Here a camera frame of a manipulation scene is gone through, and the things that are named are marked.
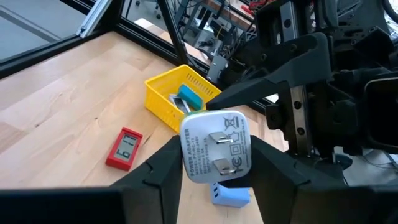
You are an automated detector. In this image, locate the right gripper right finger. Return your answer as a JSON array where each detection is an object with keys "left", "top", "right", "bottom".
[{"left": 250, "top": 135, "right": 398, "bottom": 224}]

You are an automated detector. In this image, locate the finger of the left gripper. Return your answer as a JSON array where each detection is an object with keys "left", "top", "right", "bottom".
[
  {"left": 206, "top": 32, "right": 333, "bottom": 111},
  {"left": 217, "top": 175, "right": 253, "bottom": 189}
]

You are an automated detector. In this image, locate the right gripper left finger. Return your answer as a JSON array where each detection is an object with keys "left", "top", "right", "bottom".
[{"left": 0, "top": 134, "right": 184, "bottom": 224}]

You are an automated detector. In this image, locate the lavender USB wall charger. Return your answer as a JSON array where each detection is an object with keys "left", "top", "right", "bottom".
[{"left": 210, "top": 182, "right": 251, "bottom": 208}]

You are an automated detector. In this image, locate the green white wall charger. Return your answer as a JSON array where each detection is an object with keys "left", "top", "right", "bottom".
[{"left": 179, "top": 109, "right": 252, "bottom": 184}]

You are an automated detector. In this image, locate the red digital clock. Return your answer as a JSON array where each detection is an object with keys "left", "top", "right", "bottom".
[{"left": 104, "top": 126, "right": 144, "bottom": 172}]

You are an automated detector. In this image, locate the teal digital clock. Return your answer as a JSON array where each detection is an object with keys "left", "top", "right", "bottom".
[{"left": 177, "top": 83, "right": 205, "bottom": 111}]

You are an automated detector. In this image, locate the cluttered wooden workbench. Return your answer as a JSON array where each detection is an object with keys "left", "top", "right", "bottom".
[{"left": 174, "top": 0, "right": 262, "bottom": 68}]

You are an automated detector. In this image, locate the white digital clock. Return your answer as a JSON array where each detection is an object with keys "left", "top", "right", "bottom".
[{"left": 169, "top": 94, "right": 192, "bottom": 114}]

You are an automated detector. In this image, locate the yellow plastic basket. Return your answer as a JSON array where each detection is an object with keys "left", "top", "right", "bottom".
[{"left": 144, "top": 64, "right": 223, "bottom": 134}]

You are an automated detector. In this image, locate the silver extrusion bar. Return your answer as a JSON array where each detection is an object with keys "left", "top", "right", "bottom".
[{"left": 76, "top": 0, "right": 113, "bottom": 39}]

